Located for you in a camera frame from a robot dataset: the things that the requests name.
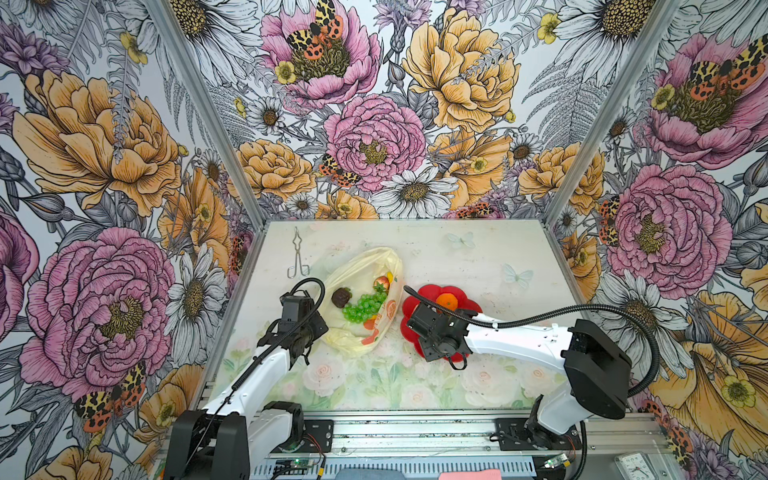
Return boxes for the orange fake fruit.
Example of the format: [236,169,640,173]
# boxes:
[435,292,459,311]

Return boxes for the red flower-shaped bowl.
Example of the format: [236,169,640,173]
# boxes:
[400,284,483,371]

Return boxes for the translucent yellowish plastic bag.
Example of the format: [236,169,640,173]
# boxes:
[319,247,404,358]

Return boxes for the dark purple fake mangosteen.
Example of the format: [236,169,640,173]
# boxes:
[331,287,353,309]

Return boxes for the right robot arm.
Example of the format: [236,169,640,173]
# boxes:
[406,303,632,450]

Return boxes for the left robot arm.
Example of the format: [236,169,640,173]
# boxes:
[162,290,328,479]

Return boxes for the green fake grapes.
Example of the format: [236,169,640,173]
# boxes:
[342,293,387,324]

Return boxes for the metal tongs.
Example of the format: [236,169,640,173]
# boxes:
[286,227,311,279]

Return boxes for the small circuit board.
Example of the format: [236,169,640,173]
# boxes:
[271,458,327,480]

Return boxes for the pink cloth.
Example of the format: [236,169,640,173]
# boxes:
[438,469,502,480]

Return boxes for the white clock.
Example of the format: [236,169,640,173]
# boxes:
[615,453,657,480]

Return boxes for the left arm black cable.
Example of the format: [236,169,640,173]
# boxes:
[179,277,327,480]

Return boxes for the aluminium front rail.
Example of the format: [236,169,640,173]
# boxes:
[158,410,667,460]

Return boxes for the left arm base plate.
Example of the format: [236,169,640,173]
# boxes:
[295,419,335,454]

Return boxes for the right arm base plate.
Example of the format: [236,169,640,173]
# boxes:
[489,417,582,451]

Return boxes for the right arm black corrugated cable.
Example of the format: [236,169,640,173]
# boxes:
[403,284,661,480]

